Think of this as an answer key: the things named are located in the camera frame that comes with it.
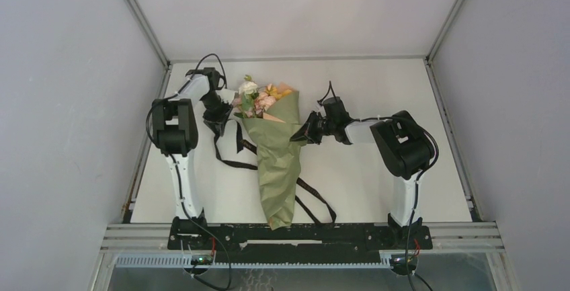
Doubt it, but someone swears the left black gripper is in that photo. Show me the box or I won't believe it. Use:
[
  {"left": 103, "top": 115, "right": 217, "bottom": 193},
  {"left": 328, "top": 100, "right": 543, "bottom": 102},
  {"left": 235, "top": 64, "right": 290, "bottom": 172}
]
[{"left": 201, "top": 91, "right": 234, "bottom": 136}]

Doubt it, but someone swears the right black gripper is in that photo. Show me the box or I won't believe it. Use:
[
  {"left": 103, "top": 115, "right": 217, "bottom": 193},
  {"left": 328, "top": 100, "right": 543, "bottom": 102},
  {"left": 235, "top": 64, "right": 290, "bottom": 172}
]
[{"left": 292, "top": 110, "right": 337, "bottom": 144}]

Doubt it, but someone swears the black ribbon strap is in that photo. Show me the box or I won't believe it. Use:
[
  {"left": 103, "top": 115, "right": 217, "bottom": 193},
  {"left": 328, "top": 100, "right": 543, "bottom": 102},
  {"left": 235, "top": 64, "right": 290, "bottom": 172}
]
[{"left": 212, "top": 120, "right": 337, "bottom": 226}]

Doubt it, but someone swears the pink fake flower stem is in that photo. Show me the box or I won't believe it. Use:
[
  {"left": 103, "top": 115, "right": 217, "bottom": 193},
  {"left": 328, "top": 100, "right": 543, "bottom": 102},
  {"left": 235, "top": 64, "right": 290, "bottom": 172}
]
[{"left": 232, "top": 92, "right": 278, "bottom": 119}]

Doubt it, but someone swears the orange wrapping paper sheet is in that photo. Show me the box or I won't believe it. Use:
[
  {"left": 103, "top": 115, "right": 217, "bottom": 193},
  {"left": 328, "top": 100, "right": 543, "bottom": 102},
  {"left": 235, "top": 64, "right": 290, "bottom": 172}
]
[{"left": 242, "top": 88, "right": 304, "bottom": 230}]

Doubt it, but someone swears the yellow fake flower stem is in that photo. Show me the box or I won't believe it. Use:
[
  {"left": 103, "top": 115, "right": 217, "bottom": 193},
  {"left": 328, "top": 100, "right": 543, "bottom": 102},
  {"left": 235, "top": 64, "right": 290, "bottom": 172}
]
[{"left": 264, "top": 83, "right": 295, "bottom": 100}]

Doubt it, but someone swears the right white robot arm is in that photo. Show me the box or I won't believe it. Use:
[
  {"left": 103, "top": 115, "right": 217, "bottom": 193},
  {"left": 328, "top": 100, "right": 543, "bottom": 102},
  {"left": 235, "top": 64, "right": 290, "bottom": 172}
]
[{"left": 290, "top": 110, "right": 439, "bottom": 248}]

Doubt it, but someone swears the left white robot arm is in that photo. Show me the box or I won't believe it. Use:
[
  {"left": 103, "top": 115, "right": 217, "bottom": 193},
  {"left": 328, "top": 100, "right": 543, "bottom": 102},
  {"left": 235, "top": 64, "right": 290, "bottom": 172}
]
[{"left": 145, "top": 67, "right": 233, "bottom": 249}]

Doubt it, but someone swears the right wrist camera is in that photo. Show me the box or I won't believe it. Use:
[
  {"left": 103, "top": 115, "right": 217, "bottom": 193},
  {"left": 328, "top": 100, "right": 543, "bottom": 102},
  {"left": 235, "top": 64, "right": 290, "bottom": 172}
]
[{"left": 322, "top": 97, "right": 352, "bottom": 124}]

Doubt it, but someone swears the black mounting base plate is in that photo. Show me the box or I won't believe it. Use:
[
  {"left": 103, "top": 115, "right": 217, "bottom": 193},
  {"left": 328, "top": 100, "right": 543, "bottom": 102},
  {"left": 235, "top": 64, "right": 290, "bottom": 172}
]
[{"left": 167, "top": 220, "right": 434, "bottom": 251}]

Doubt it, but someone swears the white cable duct rail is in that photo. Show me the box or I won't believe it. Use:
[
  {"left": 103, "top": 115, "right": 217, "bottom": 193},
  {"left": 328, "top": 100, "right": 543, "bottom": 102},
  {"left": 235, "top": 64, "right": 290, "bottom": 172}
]
[{"left": 114, "top": 254, "right": 393, "bottom": 269}]

